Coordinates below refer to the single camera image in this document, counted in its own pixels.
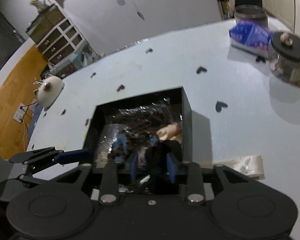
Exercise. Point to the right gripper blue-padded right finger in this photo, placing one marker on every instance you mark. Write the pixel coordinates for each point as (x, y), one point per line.
(189, 177)

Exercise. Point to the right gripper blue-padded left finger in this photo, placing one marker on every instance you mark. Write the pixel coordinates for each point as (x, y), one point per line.
(112, 173)

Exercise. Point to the blue brown crochet scrunchie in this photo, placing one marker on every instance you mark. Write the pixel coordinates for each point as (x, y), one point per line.
(128, 143)

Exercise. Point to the black fabric scrunchie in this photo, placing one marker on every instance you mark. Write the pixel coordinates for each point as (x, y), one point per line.
(161, 169)

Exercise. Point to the black storage box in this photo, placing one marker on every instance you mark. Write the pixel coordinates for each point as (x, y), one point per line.
(143, 113)

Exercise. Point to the empty clear plastic bag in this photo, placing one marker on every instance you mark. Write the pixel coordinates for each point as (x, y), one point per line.
(250, 166)

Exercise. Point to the beige plush toy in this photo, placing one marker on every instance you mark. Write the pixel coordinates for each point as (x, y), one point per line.
(171, 132)

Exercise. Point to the white cat-shaped ceramic pot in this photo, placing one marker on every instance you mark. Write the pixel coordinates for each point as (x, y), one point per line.
(48, 90)

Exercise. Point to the white drawer cabinet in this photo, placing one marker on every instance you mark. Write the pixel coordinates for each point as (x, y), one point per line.
(54, 34)

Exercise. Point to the blue tissue pack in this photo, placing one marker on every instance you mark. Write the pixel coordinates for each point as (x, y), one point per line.
(251, 37)

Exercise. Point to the glass jar with black lid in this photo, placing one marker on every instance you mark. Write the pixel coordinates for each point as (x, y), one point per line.
(284, 56)

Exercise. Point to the grey round tin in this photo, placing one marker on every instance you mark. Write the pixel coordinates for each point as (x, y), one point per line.
(251, 13)

